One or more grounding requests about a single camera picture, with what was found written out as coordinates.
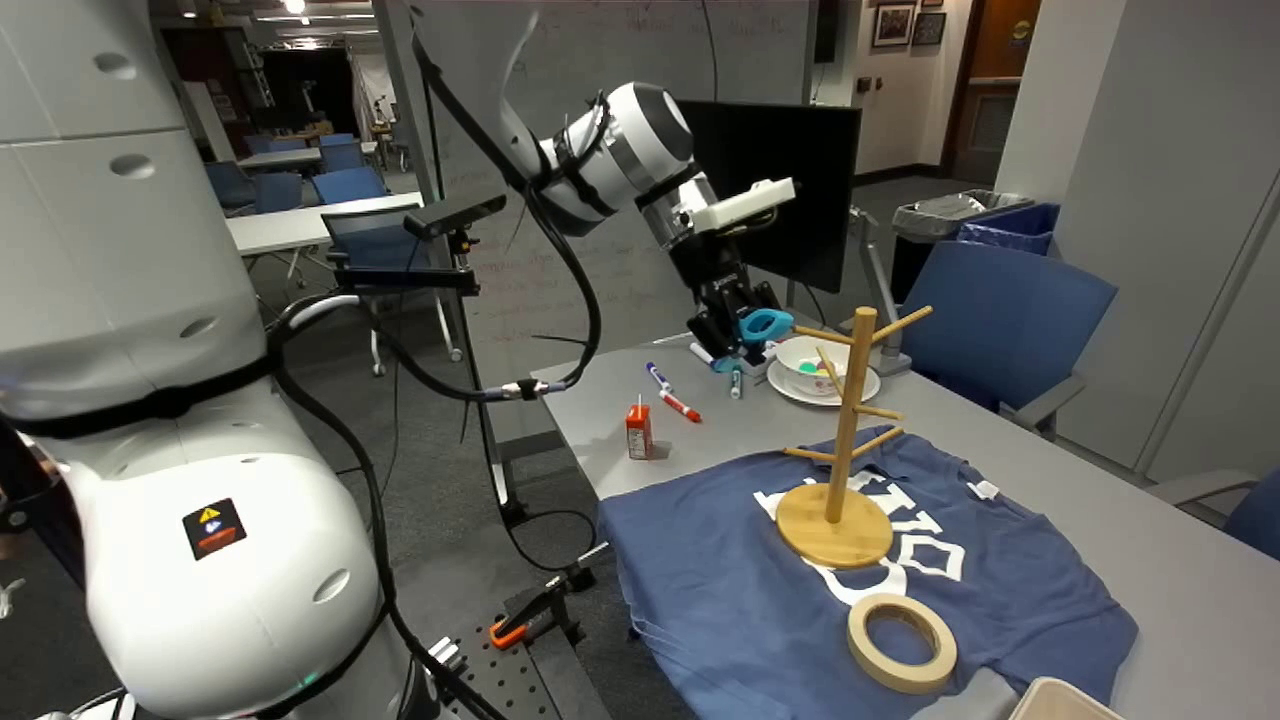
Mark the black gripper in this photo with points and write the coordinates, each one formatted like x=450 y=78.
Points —
x=715 y=287

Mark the white tape roll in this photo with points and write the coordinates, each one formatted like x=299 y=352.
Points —
x=902 y=680

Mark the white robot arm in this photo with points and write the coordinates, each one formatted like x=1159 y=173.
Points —
x=172 y=584

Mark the wooden peg stand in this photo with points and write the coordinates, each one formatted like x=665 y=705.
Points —
x=842 y=523

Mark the white bowl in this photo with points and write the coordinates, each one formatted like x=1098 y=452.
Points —
x=806 y=362

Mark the white plate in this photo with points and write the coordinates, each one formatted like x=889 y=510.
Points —
x=803 y=393

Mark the red marker pen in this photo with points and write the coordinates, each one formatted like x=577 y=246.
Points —
x=679 y=398

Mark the black monitor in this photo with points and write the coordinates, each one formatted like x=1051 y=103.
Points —
x=785 y=186

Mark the small orange object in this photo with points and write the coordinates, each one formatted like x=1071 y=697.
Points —
x=642 y=431

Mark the grey trash bin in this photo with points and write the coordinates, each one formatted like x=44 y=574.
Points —
x=934 y=221

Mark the blue office chair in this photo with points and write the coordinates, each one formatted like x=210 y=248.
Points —
x=1263 y=515
x=1000 y=323

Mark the blue printed t-shirt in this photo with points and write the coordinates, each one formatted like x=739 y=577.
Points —
x=746 y=601

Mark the blue bin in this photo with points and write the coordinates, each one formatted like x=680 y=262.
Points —
x=1014 y=224

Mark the wooden door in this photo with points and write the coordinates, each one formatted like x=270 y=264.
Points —
x=1000 y=82

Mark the blue background chair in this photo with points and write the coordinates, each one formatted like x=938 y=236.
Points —
x=247 y=186
x=347 y=182

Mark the grey metal cabinet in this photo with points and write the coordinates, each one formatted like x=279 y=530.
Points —
x=1172 y=201

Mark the white background table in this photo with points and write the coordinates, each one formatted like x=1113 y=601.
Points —
x=322 y=224

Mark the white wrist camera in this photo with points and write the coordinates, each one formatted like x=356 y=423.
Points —
x=746 y=201

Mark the framed wall picture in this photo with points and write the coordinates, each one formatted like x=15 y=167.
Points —
x=929 y=26
x=889 y=23

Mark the black camera on stand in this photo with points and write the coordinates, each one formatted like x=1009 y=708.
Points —
x=402 y=253

